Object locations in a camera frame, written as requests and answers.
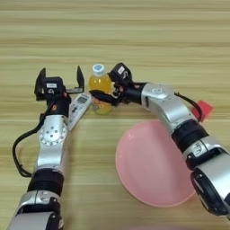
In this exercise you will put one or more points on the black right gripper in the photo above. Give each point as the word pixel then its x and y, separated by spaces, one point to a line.
pixel 131 92

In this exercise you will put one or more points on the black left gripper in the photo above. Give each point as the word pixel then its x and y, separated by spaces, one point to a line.
pixel 58 104

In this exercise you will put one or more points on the orange juice bottle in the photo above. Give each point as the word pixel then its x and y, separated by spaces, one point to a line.
pixel 99 82

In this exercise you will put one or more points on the pink round plate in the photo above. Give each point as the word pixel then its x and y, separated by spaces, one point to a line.
pixel 149 167

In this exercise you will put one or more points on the red cube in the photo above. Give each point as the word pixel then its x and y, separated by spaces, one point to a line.
pixel 207 110

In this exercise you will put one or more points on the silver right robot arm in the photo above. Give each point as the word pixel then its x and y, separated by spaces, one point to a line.
pixel 179 119

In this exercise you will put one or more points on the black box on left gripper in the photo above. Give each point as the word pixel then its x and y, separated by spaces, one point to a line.
pixel 53 86

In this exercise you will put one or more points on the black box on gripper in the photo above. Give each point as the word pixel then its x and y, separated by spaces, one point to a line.
pixel 53 86
pixel 121 73

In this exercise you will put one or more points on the white remote control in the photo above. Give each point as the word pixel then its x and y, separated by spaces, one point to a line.
pixel 78 109

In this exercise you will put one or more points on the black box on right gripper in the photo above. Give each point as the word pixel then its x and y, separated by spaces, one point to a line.
pixel 121 73

